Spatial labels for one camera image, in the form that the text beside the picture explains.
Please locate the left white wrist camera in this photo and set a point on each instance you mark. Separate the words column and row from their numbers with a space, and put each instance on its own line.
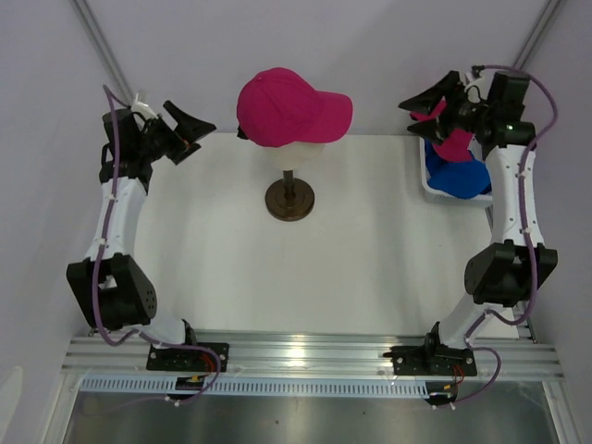
column 138, row 105

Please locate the pink baseball cap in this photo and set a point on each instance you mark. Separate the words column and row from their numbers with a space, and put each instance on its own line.
column 455, row 148
column 278, row 107

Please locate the right corner aluminium profile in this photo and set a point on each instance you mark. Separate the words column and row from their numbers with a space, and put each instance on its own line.
column 538, row 33

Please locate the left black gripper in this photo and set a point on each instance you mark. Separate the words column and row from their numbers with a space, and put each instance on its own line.
column 188, row 130

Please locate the corner aluminium profile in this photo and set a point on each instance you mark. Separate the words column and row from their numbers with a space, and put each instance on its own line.
column 102, row 48
column 538, row 33

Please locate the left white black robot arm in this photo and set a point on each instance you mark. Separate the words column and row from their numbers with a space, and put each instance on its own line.
column 112, row 291

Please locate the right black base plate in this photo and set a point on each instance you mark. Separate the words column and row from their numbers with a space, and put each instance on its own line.
column 430, row 361

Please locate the white slotted cable duct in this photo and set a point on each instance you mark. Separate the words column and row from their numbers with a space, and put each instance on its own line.
column 230, row 385

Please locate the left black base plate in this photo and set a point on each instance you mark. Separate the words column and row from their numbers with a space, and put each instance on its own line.
column 175, row 360

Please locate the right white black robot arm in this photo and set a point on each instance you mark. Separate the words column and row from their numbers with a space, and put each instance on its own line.
column 501, row 282

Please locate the cream mannequin head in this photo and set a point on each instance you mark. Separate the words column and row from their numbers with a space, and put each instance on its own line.
column 291, row 156

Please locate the aluminium extrusion rail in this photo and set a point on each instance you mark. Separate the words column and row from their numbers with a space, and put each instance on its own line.
column 340, row 356

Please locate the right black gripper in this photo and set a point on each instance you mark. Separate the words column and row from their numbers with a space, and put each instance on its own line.
column 450, row 87

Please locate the left corner aluminium profile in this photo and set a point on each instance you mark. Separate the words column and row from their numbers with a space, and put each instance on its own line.
column 102, row 48

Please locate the white perforated plastic basket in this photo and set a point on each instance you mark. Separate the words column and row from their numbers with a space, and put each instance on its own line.
column 481, row 201

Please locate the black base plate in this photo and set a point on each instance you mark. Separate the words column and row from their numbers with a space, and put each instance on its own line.
column 430, row 361
column 175, row 360

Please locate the blue baseball cap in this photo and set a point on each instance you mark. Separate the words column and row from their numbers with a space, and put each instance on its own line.
column 463, row 180

